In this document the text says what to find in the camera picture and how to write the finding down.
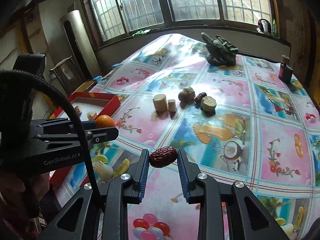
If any brown longan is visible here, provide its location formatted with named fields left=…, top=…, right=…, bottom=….
left=178, top=91, right=189, bottom=103

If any dark bottle pink label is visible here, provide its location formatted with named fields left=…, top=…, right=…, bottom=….
left=278, top=55, right=293, bottom=84

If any red white helmet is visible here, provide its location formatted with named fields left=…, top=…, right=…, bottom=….
left=257, top=18, right=272, bottom=36

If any person's left hand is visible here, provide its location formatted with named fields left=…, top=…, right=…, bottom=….
left=1, top=172, right=50, bottom=220

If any wooden chair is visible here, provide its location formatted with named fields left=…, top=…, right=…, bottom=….
left=49, top=55, right=83, bottom=96

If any green bottle on sill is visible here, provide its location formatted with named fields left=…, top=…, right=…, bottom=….
left=272, top=19, right=278, bottom=38

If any red jujube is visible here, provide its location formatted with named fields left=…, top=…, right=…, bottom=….
left=149, top=146, right=177, bottom=168
left=194, top=92, right=207, bottom=104

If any green cloth on sill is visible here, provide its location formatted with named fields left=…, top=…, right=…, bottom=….
left=132, top=29, right=151, bottom=37

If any blue mahjong tile box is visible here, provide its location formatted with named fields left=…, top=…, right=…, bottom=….
left=93, top=75, right=103, bottom=82

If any tall corn cob piece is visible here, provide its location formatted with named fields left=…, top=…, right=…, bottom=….
left=153, top=94, right=168, bottom=112

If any red shallow box tray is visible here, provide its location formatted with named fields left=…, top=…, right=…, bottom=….
left=50, top=92, right=120, bottom=186

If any floral plastic tablecloth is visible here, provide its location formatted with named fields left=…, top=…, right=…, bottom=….
left=91, top=34, right=319, bottom=239

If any black cable left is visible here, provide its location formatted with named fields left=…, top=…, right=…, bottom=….
left=0, top=69, right=103, bottom=205

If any large orange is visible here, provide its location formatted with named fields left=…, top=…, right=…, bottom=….
left=95, top=115, right=116, bottom=128

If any pale corn cob piece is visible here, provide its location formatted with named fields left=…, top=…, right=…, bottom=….
left=87, top=111, right=97, bottom=121

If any round corn cob slice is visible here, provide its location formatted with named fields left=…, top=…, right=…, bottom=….
left=200, top=96, right=216, bottom=113

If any tall floor air conditioner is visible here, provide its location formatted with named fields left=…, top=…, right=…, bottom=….
left=60, top=10, right=102, bottom=80

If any small corn cob chunk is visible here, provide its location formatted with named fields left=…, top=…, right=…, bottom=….
left=168, top=99, right=177, bottom=112

